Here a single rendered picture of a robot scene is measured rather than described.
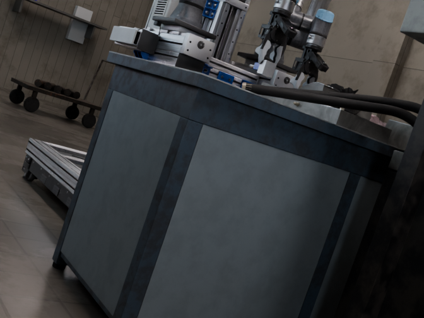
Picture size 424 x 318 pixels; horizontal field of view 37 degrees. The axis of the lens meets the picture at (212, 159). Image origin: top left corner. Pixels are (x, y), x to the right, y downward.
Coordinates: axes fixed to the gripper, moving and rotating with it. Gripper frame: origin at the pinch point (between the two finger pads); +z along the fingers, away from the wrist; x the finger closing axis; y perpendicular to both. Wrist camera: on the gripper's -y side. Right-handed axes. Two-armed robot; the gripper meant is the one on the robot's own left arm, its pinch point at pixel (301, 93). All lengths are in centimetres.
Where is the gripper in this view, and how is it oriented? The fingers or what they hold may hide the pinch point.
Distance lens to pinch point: 264.2
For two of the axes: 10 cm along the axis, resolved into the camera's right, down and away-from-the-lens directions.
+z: -3.2, 9.4, 0.7
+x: -8.1, -2.4, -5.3
